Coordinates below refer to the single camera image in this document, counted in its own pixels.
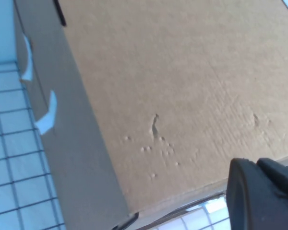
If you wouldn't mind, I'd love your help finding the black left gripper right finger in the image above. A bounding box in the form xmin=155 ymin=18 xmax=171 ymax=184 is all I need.
xmin=257 ymin=157 xmax=288 ymax=205

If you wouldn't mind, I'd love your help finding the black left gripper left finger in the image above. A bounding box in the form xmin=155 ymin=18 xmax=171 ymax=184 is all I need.
xmin=226 ymin=157 xmax=288 ymax=230

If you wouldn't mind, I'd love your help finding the brown cardboard windowed drawer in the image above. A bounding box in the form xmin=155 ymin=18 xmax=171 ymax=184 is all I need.
xmin=111 ymin=153 xmax=288 ymax=230

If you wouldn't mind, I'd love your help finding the brown cardboard box sleeve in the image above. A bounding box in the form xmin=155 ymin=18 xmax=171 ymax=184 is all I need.
xmin=13 ymin=0 xmax=288 ymax=230

